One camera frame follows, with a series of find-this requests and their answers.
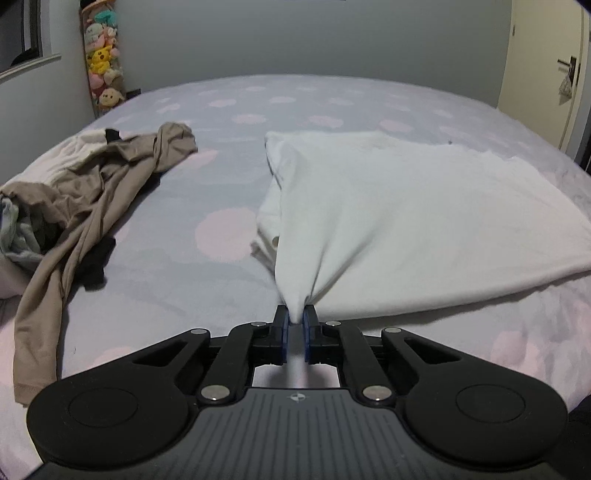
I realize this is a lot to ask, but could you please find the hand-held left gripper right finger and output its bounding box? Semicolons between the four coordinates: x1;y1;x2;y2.
302;305;467;404

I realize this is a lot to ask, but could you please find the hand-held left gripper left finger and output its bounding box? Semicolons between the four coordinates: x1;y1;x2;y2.
124;305;291;406

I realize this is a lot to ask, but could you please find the white t-shirt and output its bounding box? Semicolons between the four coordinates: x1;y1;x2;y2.
250;129;591;321

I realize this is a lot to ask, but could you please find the bed with polka-dot sheet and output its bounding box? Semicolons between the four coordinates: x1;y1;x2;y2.
0;74;591;480

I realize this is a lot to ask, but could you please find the beige long-sleeve garment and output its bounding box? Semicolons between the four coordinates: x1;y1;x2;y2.
0;121;199;407

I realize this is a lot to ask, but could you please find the grey garment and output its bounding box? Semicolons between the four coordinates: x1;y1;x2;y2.
0;194;47;268

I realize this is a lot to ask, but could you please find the cream white garment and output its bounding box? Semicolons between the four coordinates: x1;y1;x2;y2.
44;130;109;185

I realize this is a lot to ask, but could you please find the clear tube of plush toys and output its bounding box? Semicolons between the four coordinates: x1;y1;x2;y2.
79;0;126;116

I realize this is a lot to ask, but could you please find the cream door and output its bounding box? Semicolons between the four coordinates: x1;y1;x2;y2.
498;0;591;153

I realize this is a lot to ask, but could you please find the dark framed window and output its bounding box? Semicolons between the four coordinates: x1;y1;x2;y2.
0;0;63;84

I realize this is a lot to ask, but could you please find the black door handle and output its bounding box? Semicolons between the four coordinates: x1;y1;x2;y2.
556;55;578;86

